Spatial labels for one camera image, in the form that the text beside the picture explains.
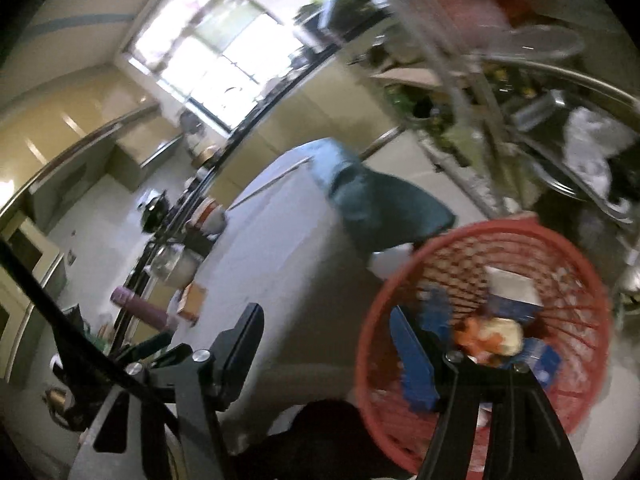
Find hanging strainer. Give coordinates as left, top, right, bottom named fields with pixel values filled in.
left=180, top=110, right=206, bottom=141

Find purple thermos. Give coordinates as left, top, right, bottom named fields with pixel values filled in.
left=110, top=286, right=180, bottom=332

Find red plastic basket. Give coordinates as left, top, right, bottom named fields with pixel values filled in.
left=356, top=215, right=613, bottom=476

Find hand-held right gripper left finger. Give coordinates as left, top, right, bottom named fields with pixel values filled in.
left=70, top=304, right=265, bottom=480

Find black cable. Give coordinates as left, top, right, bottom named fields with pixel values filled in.
left=0, top=242, right=181, bottom=426

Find window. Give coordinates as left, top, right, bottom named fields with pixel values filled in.
left=114, top=0, right=286, bottom=136

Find white plastic bag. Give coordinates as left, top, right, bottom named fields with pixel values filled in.
left=562, top=107, right=633, bottom=213

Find orange box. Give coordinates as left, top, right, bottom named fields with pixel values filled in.
left=177, top=282, right=208, bottom=323

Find brass kettle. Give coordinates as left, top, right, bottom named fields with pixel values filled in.
left=42, top=385, right=76, bottom=418

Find black chopstick holder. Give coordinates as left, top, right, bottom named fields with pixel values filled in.
left=182, top=225, right=216, bottom=256

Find beige wall cabinet row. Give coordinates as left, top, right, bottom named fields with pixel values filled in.
left=0, top=67, right=161, bottom=201

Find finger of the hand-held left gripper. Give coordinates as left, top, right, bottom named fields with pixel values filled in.
left=114, top=331, right=177, bottom=361

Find metal storage rack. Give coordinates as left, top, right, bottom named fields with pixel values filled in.
left=295, top=0, right=640, bottom=321

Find beige base cabinets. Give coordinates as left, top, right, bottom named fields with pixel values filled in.
left=215, top=45, right=401, bottom=201

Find grey tablecloth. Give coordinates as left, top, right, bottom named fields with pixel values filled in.
left=165, top=142, right=381, bottom=441

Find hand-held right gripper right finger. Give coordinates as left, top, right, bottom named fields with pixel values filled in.
left=390, top=307, right=585, bottom=480

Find small beige wall cabinet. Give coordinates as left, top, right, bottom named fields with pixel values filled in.
left=110, top=135, right=183, bottom=191

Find clear glass bowl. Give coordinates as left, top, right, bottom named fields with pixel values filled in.
left=480, top=25, right=586, bottom=61

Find black wok with lid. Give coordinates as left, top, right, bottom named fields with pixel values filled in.
left=140, top=191, right=173, bottom=233

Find covered bowl stack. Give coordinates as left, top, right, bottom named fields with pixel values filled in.
left=150, top=245, right=203, bottom=288

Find white rod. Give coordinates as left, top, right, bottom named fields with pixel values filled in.
left=227, top=156, right=313, bottom=211

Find pink plastic bag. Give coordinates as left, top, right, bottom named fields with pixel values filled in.
left=435, top=0, right=516, bottom=56

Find blue packet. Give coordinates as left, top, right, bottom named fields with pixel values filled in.
left=520, top=337, right=561, bottom=388

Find glass door wall cabinet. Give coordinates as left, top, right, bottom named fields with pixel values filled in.
left=0, top=207, right=68, bottom=386

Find orange fruit peel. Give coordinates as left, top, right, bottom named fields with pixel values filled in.
left=480, top=317, right=524, bottom=356

